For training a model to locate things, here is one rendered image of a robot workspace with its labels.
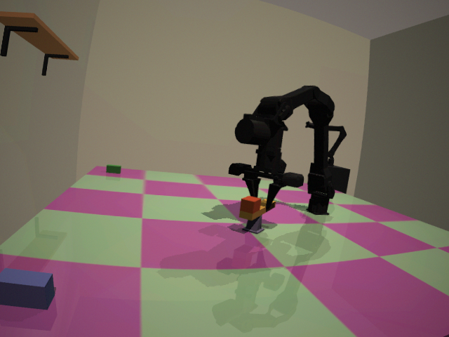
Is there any green rectangular block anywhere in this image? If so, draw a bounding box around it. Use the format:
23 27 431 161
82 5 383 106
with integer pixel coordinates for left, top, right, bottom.
107 164 121 174

